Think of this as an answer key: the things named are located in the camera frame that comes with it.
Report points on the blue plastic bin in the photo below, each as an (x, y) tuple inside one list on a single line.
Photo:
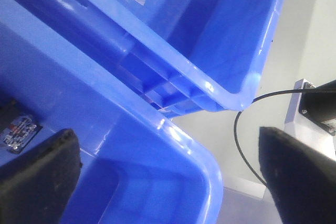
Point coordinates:
[(180, 56), (137, 166)]

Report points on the packaged button in bin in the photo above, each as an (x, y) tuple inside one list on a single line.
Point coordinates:
[(19, 133)]

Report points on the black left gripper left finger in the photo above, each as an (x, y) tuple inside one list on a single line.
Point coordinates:
[(37, 185)]

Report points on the right blue plastic bin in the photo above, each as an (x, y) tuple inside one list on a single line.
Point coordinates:
[(180, 56)]

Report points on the white metal bracket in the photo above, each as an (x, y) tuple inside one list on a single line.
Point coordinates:
[(311, 120)]

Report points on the left blue plastic bin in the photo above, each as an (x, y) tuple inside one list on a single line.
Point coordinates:
[(137, 166)]

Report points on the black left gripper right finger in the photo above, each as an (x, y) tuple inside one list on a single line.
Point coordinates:
[(300, 179)]

